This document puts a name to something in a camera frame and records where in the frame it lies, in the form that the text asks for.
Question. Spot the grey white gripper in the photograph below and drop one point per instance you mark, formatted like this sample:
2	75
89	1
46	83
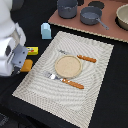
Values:
18	59

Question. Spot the yellow butter box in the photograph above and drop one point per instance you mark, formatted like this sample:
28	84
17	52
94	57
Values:
32	50

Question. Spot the golden bread loaf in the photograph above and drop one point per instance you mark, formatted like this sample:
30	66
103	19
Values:
27	65

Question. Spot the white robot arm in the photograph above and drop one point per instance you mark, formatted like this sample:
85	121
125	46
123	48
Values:
12	39

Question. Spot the pink serving board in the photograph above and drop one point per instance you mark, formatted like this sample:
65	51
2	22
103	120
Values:
108	8

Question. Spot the round wooden plate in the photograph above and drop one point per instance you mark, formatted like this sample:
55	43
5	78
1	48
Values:
68	66

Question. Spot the woven beige placemat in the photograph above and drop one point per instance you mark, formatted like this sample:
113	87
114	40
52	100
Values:
62	100

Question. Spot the dark grey pot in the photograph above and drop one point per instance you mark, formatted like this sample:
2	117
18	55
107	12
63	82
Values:
67	8

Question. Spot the dark grey saucepan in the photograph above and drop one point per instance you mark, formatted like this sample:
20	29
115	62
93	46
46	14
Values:
92	15

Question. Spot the cream bowl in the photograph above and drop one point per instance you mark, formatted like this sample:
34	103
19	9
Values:
122	15

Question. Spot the orange handled fork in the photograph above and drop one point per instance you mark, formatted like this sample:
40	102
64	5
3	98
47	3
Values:
69	82

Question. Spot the orange handled knife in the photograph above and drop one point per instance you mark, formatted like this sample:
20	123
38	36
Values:
79	56

